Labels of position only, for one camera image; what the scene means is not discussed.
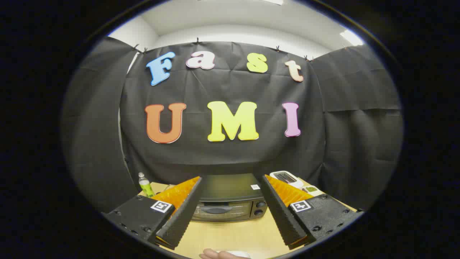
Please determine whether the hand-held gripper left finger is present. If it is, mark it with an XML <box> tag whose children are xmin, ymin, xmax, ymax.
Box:
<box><xmin>102</xmin><ymin>176</ymin><xmax>203</xmax><ymax>250</ymax></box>

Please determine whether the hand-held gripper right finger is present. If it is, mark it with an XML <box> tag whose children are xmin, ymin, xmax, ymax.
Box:
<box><xmin>259</xmin><ymin>174</ymin><xmax>364</xmax><ymax>250</ymax></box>

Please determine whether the black toaster oven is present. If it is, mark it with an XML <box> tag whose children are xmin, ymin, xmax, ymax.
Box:
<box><xmin>192</xmin><ymin>174</ymin><xmax>268</xmax><ymax>222</ymax></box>

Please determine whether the white bread toaster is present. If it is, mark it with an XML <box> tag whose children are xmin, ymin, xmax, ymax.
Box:
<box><xmin>270</xmin><ymin>171</ymin><xmax>304</xmax><ymax>189</ymax></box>

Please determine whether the green label plastic bottle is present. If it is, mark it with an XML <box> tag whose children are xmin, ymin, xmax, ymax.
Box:
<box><xmin>138</xmin><ymin>172</ymin><xmax>155</xmax><ymax>197</ymax></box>

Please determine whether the black backdrop cloth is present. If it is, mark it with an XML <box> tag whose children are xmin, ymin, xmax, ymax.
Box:
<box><xmin>61</xmin><ymin>36</ymin><xmax>404</xmax><ymax>213</ymax></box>

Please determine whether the ceiling light panel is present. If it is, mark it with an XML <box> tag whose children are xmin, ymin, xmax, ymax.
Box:
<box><xmin>340</xmin><ymin>29</ymin><xmax>364</xmax><ymax>46</ymax></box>

